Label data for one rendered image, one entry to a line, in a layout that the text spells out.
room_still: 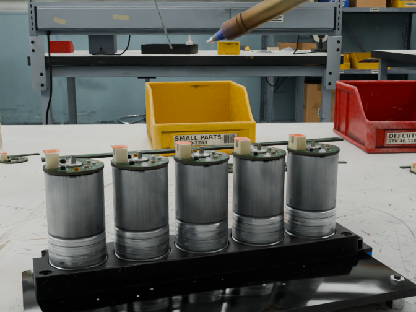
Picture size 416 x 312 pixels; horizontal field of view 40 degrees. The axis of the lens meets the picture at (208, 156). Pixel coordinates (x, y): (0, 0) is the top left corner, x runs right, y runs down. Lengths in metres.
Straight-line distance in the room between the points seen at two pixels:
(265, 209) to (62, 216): 0.09
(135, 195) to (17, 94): 4.64
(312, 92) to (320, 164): 4.10
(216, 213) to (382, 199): 0.19
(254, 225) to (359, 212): 0.14
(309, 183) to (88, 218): 0.10
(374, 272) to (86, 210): 0.13
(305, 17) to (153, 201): 2.37
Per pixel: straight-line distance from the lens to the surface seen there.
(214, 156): 0.25
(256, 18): 0.23
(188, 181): 0.25
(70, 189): 0.23
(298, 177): 0.27
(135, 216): 0.24
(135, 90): 4.70
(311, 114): 4.38
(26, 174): 0.50
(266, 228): 0.26
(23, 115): 4.88
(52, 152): 0.24
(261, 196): 0.26
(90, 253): 0.24
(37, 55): 2.64
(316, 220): 0.27
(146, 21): 2.54
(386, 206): 0.41
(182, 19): 2.53
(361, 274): 0.27
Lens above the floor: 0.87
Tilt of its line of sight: 13 degrees down
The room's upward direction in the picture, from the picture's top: straight up
